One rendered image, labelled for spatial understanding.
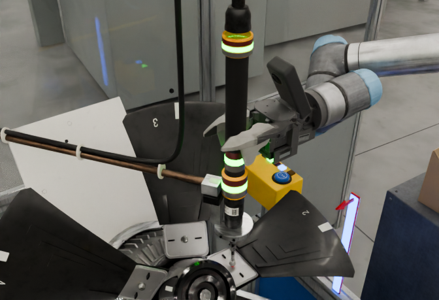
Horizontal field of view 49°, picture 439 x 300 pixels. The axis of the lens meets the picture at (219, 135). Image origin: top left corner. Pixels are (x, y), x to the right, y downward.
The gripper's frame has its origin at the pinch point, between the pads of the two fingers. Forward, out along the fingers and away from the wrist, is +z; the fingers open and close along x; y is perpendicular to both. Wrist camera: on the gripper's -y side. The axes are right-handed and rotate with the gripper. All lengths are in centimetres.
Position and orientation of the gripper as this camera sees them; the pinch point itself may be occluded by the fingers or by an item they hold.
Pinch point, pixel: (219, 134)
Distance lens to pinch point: 73.4
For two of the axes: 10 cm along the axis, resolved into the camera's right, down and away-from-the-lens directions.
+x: -5.8, -4.5, 6.8
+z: -8.1, 3.2, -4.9
